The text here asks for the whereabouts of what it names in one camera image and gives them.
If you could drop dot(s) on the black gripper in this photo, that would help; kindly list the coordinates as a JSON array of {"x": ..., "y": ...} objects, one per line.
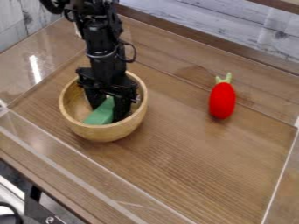
[{"x": 105, "y": 78}]

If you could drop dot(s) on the green rectangular block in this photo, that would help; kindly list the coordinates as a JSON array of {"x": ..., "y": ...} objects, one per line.
[{"x": 102, "y": 115}]

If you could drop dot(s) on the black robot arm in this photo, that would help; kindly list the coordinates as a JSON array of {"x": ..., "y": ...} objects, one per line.
[{"x": 86, "y": 13}]

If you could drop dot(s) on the light wooden bowl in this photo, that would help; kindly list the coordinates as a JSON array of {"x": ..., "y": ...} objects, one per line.
[{"x": 75, "y": 110}]

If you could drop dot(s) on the red plush strawberry toy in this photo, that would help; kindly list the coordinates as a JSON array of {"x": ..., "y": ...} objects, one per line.
[{"x": 222, "y": 98}]

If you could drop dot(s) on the black table leg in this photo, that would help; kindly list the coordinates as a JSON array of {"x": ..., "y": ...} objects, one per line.
[{"x": 35, "y": 193}]

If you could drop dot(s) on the clear acrylic tray wall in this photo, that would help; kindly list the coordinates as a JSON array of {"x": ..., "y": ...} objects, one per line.
[{"x": 99, "y": 196}]

